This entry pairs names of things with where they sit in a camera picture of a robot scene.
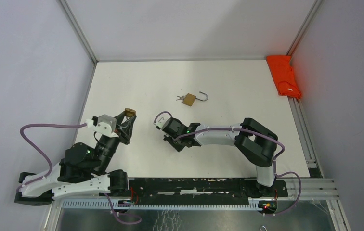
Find small brass padlock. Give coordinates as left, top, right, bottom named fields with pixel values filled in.
left=124, top=108, right=136, bottom=117

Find large brass padlock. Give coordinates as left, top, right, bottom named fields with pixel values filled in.
left=182, top=91, right=208, bottom=106

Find silver keys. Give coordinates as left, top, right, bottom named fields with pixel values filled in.
left=176, top=95, right=186, bottom=101

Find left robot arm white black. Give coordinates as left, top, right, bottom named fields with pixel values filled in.
left=14, top=108, right=137, bottom=206

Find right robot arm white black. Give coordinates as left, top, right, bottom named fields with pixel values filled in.
left=154, top=117, right=285, bottom=196

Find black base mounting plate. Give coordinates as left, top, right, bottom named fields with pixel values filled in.
left=108, top=178, right=288, bottom=206

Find orange folded cloth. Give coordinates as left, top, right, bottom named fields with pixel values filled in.
left=266, top=55, right=302, bottom=100

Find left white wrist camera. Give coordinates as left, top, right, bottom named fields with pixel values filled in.
left=85, top=115, right=119, bottom=138

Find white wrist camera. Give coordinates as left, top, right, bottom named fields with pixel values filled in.
left=154, top=117, right=167, bottom=130
left=85, top=115, right=119, bottom=138

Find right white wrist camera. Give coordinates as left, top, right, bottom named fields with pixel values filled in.
left=154, top=117, right=167, bottom=130

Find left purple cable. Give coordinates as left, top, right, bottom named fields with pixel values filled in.
left=16, top=123, right=143, bottom=226

